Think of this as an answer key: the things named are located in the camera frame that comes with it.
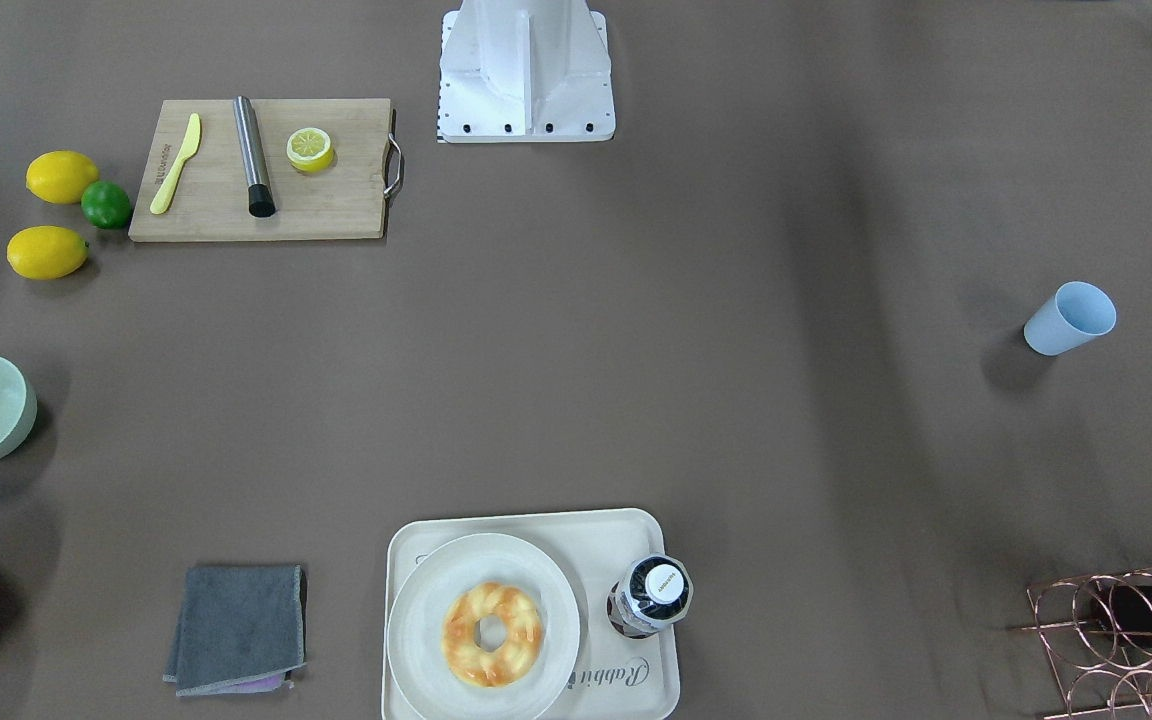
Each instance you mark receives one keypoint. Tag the cream serving tray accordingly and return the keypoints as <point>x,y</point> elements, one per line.
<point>614,677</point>

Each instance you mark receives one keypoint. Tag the yellow lemon upper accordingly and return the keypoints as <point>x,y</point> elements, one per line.
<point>61,176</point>

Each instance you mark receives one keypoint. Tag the dark tea bottle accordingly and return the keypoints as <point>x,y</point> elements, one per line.
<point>654,594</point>

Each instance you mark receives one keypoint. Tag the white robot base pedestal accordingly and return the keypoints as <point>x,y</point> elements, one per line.
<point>525,72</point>

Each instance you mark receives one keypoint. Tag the glazed donut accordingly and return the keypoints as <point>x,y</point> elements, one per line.
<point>492,635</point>

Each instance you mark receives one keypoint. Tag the light blue cup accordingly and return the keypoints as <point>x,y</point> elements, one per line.
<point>1077,313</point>

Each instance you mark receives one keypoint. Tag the green lime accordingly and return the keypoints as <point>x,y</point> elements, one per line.
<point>106,205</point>

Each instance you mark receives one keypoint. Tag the wooden cutting board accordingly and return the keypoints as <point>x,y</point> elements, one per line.
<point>347,201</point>

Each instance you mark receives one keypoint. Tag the steel muddler black tip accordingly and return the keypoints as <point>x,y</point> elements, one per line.
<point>260,200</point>

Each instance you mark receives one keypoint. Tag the yellow lemon lower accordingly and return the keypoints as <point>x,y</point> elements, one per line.
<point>45,252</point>

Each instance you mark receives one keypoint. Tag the yellow plastic knife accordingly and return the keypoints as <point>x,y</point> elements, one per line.
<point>188,148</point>

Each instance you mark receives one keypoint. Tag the grey folded cloth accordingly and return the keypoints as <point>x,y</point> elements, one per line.
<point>239,630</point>

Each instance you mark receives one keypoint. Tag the half lemon slice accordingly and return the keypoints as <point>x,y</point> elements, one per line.
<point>310,150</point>

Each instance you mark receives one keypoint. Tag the white plate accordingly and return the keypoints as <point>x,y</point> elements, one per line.
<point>415,626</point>

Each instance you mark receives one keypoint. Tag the yellow lemon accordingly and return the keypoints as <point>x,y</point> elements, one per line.
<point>61,176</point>
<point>45,252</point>

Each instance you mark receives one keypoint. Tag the copper wire bottle rack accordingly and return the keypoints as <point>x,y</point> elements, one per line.
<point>1095,679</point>

